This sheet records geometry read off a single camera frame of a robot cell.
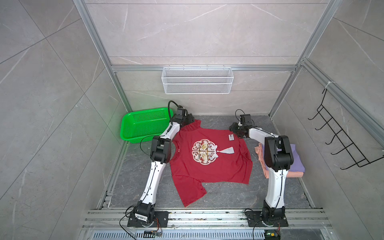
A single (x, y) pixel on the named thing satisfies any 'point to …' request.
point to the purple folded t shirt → (297, 165)
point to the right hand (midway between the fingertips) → (231, 126)
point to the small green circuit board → (272, 234)
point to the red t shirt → (200, 155)
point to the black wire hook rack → (360, 159)
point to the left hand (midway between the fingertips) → (191, 115)
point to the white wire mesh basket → (195, 80)
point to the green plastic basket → (140, 127)
